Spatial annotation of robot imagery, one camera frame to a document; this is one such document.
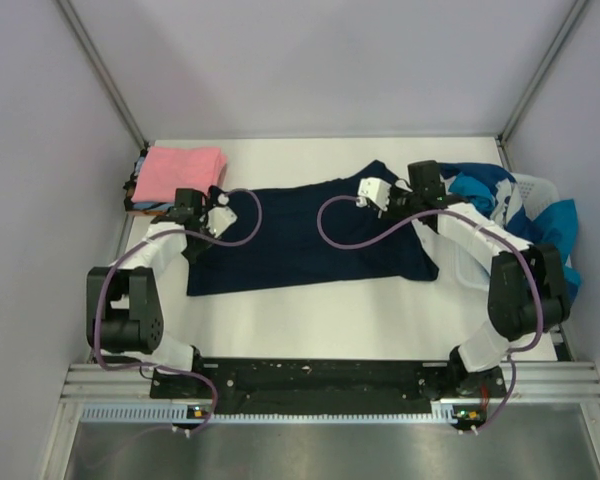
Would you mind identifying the aluminium frame rail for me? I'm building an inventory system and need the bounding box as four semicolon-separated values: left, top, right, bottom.
60;361;600;404

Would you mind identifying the stack of folded shirts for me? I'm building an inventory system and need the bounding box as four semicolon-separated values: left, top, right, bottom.
121;145;229;220

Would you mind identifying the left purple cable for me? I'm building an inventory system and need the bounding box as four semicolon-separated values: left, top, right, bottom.
92;188;264;434

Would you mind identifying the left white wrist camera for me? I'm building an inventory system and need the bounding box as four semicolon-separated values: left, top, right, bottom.
204;193;237;238

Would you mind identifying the blue white t shirt pile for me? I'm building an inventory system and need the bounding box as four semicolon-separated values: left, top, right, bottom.
437;160;584;301

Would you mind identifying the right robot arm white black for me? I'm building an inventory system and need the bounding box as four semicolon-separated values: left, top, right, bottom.
358;160;571;396

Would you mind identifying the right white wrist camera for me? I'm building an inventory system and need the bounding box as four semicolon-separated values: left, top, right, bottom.
355;177;391;212

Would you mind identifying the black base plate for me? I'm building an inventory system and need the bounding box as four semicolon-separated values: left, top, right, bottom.
150;357;505;415

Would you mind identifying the purple cable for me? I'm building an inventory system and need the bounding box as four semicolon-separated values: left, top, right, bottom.
316;194;544;434
92;188;264;434

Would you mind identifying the navy blue t shirt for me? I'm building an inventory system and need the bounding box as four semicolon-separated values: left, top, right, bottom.
186;160;439;297

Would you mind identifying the grey slotted cable duct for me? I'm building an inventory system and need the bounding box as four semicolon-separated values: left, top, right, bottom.
80;401;457;425

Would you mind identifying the pink folded t shirt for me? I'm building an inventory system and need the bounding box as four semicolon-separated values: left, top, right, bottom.
131;145;229;208

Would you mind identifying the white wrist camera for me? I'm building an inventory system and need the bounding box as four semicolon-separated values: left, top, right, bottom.
355;177;391;212
204;193;237;238

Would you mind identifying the white plastic laundry basket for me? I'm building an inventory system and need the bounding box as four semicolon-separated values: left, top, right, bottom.
452;172;576;299

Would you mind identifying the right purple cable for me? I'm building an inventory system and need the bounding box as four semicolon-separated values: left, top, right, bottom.
316;194;544;434

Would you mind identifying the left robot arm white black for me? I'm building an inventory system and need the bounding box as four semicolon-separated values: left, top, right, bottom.
86;189;237;397

